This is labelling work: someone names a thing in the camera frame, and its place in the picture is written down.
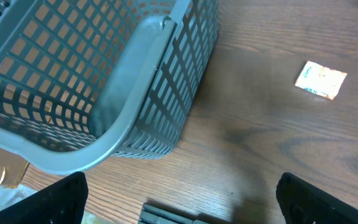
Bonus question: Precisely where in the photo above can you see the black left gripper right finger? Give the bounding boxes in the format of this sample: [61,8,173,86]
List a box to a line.
[276,172,358,224]

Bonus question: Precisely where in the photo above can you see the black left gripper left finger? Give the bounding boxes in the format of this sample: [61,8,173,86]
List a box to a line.
[0,172,88,224]

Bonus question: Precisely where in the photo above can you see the grey plastic basket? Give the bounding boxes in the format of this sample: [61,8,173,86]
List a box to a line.
[0,0,219,175]

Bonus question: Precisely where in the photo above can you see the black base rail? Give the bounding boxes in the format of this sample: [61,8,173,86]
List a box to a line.
[137,203,211,224]

